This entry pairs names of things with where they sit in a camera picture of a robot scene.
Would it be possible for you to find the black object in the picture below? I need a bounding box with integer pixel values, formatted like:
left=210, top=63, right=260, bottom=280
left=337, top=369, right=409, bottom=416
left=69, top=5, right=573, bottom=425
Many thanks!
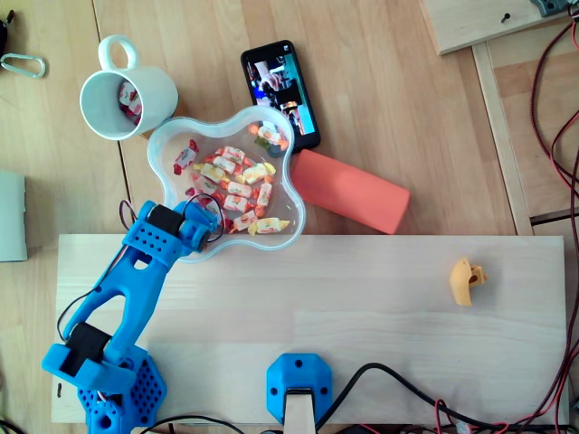
left=0, top=8, right=14, bottom=51

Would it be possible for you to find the white ceramic mug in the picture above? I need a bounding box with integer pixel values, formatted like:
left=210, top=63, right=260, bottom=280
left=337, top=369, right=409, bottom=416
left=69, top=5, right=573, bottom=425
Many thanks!
left=80, top=34, right=180, bottom=142

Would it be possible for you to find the red and black wire pair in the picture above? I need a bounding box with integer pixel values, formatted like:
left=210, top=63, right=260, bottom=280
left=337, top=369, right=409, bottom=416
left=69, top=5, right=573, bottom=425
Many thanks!
left=433, top=121, right=579, bottom=430

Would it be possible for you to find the wooden slat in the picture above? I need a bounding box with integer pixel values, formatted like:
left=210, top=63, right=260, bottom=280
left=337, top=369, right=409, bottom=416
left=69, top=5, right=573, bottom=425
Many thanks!
left=472, top=41, right=536, bottom=237

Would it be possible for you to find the braided dark red cable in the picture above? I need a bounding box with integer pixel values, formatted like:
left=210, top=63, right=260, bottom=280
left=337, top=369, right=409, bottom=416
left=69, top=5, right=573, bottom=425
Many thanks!
left=528, top=17, right=579, bottom=209

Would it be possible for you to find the wooden post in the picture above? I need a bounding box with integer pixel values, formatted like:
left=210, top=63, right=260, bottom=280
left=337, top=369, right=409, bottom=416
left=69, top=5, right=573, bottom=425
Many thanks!
left=283, top=391, right=317, bottom=434

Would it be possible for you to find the light wooden base board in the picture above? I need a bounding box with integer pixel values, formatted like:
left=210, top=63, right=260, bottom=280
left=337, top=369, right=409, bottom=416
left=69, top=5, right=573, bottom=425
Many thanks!
left=52, top=233, right=566, bottom=426

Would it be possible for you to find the yellow white wrapped candy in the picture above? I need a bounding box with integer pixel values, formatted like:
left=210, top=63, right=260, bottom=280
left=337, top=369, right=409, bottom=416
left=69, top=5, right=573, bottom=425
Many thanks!
left=234, top=162, right=277, bottom=184
left=247, top=216, right=290, bottom=236
left=192, top=162, right=232, bottom=184

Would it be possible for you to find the grey flat device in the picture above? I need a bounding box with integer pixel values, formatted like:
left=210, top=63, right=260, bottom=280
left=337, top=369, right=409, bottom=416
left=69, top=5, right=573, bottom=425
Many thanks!
left=0, top=170, right=28, bottom=262

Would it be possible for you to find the blue post base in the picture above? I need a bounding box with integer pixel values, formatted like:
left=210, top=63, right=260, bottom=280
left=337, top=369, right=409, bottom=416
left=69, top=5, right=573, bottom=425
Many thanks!
left=265, top=353, right=334, bottom=426

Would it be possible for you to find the thin black cable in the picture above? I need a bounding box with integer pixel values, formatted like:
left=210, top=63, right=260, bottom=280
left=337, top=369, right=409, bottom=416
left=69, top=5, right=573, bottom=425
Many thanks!
left=147, top=414, right=248, bottom=434

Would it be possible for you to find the grey metal clamp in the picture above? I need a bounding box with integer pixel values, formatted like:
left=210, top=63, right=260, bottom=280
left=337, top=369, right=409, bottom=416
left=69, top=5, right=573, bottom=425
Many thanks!
left=528, top=0, right=572, bottom=18

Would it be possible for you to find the silver carabiner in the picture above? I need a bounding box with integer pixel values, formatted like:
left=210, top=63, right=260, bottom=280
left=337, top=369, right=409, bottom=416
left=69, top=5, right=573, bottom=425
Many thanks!
left=0, top=52, right=47, bottom=79

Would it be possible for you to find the thick black cable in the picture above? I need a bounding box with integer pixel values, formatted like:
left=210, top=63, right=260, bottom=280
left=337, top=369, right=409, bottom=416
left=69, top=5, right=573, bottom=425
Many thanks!
left=315, top=362, right=566, bottom=430

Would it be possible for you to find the black smartphone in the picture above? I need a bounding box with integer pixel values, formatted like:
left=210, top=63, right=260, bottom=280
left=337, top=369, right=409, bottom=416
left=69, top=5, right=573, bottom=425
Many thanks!
left=240, top=39, right=322, bottom=153

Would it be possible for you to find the yellow 3D-printed part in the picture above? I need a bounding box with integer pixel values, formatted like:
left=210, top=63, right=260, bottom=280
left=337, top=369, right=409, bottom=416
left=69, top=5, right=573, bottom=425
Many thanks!
left=448, top=257, right=489, bottom=307

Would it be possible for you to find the clear Haribo candy tub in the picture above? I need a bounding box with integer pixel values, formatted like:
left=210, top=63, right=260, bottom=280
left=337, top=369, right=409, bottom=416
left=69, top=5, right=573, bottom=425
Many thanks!
left=147, top=104, right=308, bottom=266

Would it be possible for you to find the orange cylindrical case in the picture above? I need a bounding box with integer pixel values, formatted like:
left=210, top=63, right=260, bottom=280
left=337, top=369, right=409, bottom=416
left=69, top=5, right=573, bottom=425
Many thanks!
left=289, top=148, right=412, bottom=235

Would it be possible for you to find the orange white wrapped candy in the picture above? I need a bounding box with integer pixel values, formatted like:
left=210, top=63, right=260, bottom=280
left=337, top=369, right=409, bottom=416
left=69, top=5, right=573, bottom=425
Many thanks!
left=216, top=193, right=259, bottom=213
left=203, top=155, right=243, bottom=175
left=255, top=175, right=275, bottom=210
left=215, top=145, right=254, bottom=166
left=228, top=210, right=268, bottom=234
left=221, top=180, right=261, bottom=199
left=192, top=175, right=227, bottom=200
left=248, top=122, right=290, bottom=150

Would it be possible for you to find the plywood board with screw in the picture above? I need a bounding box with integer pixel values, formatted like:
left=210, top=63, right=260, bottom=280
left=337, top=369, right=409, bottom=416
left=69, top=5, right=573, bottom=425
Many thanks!
left=418, top=0, right=579, bottom=56

